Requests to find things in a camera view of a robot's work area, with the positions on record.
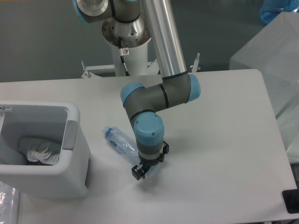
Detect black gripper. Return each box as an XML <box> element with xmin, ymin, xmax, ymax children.
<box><xmin>131</xmin><ymin>141</ymin><xmax>169</xmax><ymax>180</ymax></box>

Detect crushed clear plastic bottle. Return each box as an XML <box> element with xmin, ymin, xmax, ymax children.
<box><xmin>102</xmin><ymin>125</ymin><xmax>157</xmax><ymax>177</ymax></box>

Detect clear plastic wrapper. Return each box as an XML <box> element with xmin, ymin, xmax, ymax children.
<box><xmin>27</xmin><ymin>141</ymin><xmax>61</xmax><ymax>165</ymax></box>

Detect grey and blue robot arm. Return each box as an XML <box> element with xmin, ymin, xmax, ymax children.
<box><xmin>73</xmin><ymin>0</ymin><xmax>201</xmax><ymax>179</ymax></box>

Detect white trash can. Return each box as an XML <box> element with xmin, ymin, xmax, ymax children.
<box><xmin>0</xmin><ymin>100</ymin><xmax>92</xmax><ymax>198</ymax></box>

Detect black device at table edge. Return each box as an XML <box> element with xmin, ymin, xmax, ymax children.
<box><xmin>282</xmin><ymin>189</ymin><xmax>299</xmax><ymax>214</ymax></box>

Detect clear plastic sheet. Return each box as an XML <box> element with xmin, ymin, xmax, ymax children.
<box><xmin>0</xmin><ymin>182</ymin><xmax>20</xmax><ymax>224</ymax></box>

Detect translucent plastic box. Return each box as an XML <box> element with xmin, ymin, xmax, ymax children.
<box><xmin>229</xmin><ymin>12</ymin><xmax>299</xmax><ymax>164</ymax></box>

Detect blue plastic bag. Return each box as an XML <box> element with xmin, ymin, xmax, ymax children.
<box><xmin>260</xmin><ymin>0</ymin><xmax>299</xmax><ymax>25</ymax></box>

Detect white metal base frame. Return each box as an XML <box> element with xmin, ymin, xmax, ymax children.
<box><xmin>81</xmin><ymin>52</ymin><xmax>201</xmax><ymax>78</ymax></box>

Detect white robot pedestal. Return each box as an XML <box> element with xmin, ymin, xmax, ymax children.
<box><xmin>110</xmin><ymin>39</ymin><xmax>151</xmax><ymax>77</ymax></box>

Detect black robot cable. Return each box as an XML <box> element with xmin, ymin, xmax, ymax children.
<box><xmin>118</xmin><ymin>36</ymin><xmax>130</xmax><ymax>77</ymax></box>

